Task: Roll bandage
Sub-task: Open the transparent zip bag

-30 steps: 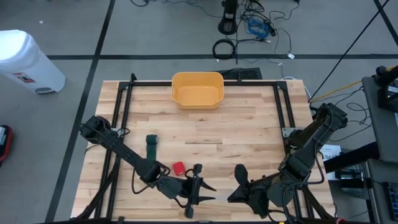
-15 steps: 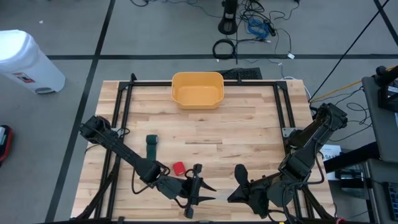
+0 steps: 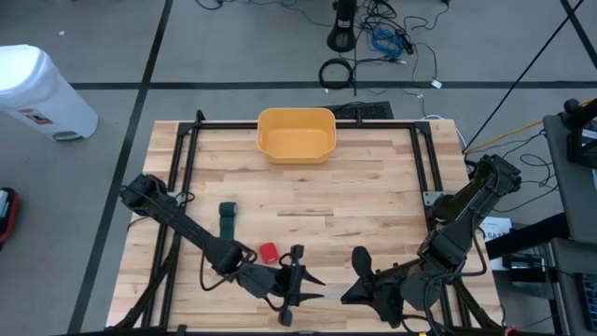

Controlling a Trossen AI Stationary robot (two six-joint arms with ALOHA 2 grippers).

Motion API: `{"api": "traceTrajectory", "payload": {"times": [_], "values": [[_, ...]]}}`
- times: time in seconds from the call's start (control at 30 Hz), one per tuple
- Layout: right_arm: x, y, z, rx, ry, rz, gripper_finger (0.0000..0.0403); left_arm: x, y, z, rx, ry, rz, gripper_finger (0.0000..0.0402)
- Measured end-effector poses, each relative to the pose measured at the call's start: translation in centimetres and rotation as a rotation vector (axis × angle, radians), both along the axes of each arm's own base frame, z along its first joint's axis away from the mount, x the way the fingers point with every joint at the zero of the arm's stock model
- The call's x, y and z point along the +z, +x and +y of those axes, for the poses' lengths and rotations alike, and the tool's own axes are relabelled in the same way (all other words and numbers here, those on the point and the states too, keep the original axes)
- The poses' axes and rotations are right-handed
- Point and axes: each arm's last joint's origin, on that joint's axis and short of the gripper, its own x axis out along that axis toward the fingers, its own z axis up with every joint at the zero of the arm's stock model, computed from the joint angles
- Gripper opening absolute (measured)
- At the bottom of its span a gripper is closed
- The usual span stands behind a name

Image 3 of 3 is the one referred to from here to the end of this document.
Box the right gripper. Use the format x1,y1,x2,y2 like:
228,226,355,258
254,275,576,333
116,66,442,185
340,245,443,329

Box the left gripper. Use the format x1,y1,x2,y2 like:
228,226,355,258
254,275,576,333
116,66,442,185
236,244,326,328

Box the red elastic bandage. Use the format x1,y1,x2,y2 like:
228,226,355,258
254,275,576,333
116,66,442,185
258,242,281,265

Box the green elastic bandage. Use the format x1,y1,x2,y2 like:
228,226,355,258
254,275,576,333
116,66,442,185
217,201,239,242

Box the yellow plastic bin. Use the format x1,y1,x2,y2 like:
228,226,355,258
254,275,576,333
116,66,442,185
255,106,338,165

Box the white printed box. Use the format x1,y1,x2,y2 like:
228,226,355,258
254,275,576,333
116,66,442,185
479,215,514,272

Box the black slanted beam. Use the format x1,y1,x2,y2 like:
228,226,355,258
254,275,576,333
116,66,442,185
484,212,570,260

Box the black keyboard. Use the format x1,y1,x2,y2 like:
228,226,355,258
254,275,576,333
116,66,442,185
324,101,395,120

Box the grey equipment cabinet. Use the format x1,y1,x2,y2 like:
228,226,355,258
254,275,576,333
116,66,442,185
501,237,597,336

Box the grey desk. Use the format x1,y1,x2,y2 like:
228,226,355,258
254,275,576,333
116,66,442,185
543,114,597,246

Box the black stand base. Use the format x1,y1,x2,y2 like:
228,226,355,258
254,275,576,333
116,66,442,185
326,0,359,53

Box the black power adapter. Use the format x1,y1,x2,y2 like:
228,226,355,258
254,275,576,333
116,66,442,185
395,28,417,56

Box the black desk equipment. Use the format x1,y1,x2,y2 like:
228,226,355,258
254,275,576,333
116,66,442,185
562,97,597,170

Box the thin black slanted pole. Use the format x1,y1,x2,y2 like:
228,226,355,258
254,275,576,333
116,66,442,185
464,0,587,153

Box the red and black device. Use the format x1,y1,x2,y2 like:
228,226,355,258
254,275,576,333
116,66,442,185
0,186,21,248

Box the white trash can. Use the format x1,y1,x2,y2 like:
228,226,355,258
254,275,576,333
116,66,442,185
0,44,100,142

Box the coiled black cable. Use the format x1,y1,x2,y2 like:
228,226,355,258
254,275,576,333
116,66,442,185
318,58,356,91

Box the yellow cable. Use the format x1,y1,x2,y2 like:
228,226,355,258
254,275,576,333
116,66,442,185
464,97,597,155

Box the blue coiled cable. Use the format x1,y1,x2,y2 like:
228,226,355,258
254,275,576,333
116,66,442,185
370,28,406,60

